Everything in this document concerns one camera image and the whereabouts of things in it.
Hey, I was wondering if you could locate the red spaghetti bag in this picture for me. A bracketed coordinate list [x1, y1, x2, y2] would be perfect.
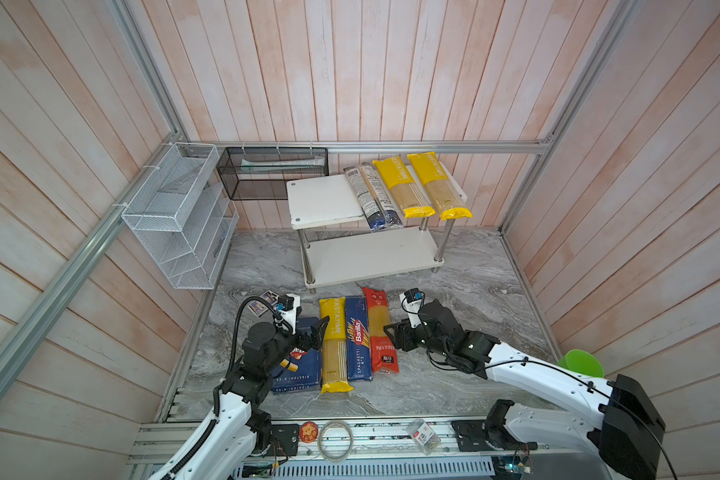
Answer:
[363, 287, 399, 373]

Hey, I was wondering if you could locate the blue Barilla spaghetti box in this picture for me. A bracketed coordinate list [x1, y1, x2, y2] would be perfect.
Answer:
[345, 296, 373, 382]

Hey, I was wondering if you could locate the yellow Pastatime spaghetti bag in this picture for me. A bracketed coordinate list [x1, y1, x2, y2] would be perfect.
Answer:
[407, 152, 473, 221]
[320, 297, 353, 394]
[373, 157, 435, 219]

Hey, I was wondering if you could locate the clear blue spaghetti bag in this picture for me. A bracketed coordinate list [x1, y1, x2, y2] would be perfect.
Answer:
[343, 162, 403, 232]

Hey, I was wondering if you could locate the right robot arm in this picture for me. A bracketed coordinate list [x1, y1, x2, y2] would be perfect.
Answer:
[384, 290, 668, 479]

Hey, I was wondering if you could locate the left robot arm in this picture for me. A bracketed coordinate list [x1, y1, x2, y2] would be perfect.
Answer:
[151, 317, 329, 479]

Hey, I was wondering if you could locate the white two-tier shelf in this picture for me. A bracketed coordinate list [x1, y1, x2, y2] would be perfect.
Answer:
[286, 174, 450, 291]

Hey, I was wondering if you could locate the blue Barilla rigatoni box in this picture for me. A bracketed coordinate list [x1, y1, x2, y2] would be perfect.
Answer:
[272, 348, 322, 394]

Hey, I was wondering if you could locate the small card on floor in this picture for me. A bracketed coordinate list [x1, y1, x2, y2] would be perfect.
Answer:
[247, 290, 278, 317]

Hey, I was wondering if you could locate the red round sticker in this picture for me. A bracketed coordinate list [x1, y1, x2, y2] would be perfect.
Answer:
[299, 421, 319, 444]

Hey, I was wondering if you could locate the small clear plastic box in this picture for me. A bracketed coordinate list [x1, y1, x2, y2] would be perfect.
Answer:
[406, 418, 441, 455]

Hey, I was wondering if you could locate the green round object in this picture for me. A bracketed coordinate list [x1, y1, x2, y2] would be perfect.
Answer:
[557, 349, 605, 378]

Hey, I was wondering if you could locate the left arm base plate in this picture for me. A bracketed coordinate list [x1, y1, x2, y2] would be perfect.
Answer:
[251, 423, 300, 458]

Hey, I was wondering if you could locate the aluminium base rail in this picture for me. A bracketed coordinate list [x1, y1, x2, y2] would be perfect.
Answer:
[127, 404, 596, 466]

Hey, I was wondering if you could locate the clear tape ring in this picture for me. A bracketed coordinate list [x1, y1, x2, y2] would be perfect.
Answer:
[317, 420, 355, 463]

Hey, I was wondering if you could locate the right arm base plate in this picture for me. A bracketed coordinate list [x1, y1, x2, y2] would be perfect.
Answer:
[451, 420, 538, 453]

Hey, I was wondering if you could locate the black wire mesh basket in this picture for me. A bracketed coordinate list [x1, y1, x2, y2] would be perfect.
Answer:
[216, 146, 329, 201]

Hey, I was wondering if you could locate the white wire mesh organizer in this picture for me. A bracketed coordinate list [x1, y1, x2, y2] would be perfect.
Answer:
[122, 142, 238, 290]

